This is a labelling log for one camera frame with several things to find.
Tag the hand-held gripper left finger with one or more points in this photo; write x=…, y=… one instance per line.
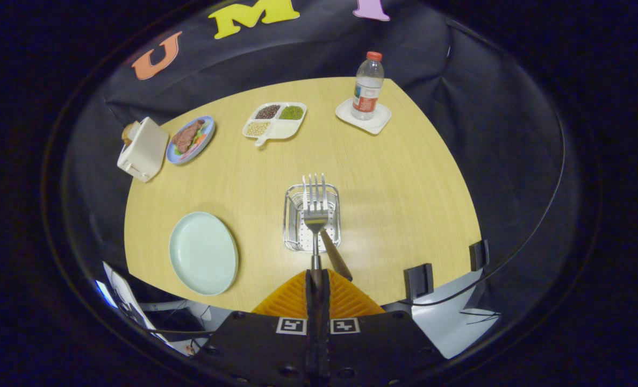
x=259, y=344

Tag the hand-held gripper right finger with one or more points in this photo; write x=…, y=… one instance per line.
x=378, y=344

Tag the light green plate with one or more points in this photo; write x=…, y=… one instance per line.
x=203, y=252

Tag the white paper sheet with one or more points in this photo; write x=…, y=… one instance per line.
x=125, y=290

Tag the white divided dish with beans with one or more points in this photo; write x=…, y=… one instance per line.
x=286, y=129

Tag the blue food plate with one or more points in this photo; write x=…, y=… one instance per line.
x=208, y=131

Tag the brown meat piece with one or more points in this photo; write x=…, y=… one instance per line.
x=187, y=136

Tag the white square coaster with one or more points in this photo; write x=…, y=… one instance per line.
x=380, y=121

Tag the black backdrop cloth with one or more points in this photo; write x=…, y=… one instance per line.
x=458, y=134

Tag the white toaster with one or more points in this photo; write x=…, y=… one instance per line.
x=147, y=148

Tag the brown toast slice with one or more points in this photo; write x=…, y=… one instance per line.
x=130, y=133

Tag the clear bottle with red cap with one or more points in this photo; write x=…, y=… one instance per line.
x=367, y=86

